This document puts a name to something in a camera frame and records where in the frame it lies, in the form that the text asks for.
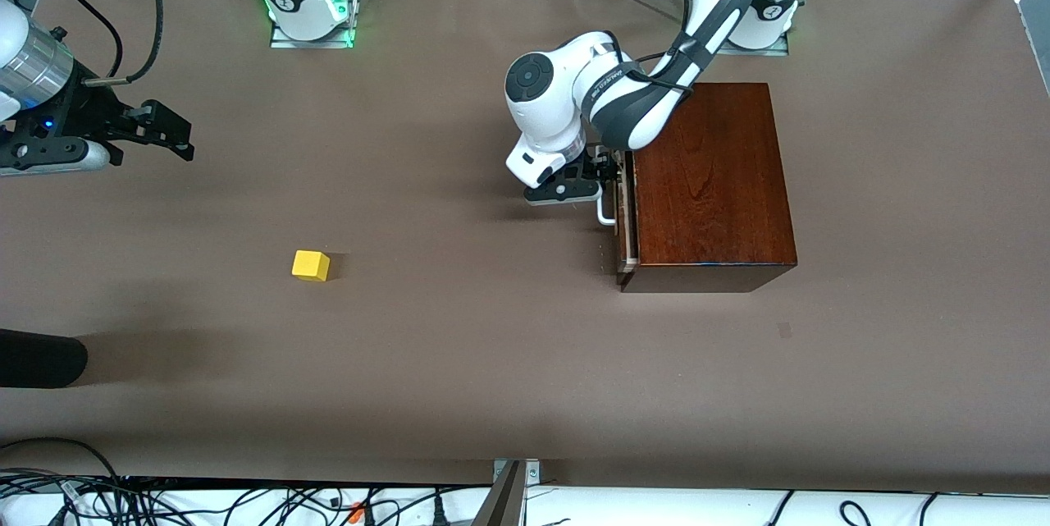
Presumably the wooden drawer with white handle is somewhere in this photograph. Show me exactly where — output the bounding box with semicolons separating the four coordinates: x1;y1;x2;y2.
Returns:
596;147;641;275

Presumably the yellow wooden block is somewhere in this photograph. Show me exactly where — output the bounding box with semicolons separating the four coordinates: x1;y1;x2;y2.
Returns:
292;250;331;283

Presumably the dark brown wooden cabinet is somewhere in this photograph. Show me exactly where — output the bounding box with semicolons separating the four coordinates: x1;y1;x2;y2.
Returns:
617;83;798;294

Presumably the black rounded object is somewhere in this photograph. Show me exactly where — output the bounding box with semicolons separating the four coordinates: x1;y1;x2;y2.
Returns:
0;329;89;389

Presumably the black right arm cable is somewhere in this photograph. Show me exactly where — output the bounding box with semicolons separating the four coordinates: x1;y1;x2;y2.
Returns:
51;0;124;77
82;0;163;85

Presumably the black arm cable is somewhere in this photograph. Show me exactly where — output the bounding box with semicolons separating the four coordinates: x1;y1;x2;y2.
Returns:
82;0;163;85
51;0;124;77
632;0;698;92

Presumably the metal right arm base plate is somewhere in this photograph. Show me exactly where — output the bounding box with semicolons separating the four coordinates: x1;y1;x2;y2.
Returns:
270;0;359;49

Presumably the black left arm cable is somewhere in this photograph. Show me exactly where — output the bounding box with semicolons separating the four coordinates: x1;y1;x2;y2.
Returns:
632;0;698;92

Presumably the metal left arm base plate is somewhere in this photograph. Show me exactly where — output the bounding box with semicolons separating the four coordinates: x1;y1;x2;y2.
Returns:
722;32;791;57

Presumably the black floor cable loop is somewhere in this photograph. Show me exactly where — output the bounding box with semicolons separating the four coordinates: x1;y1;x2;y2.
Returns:
0;437;124;483

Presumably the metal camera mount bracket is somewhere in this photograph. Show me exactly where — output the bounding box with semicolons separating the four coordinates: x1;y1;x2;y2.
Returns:
472;459;542;526

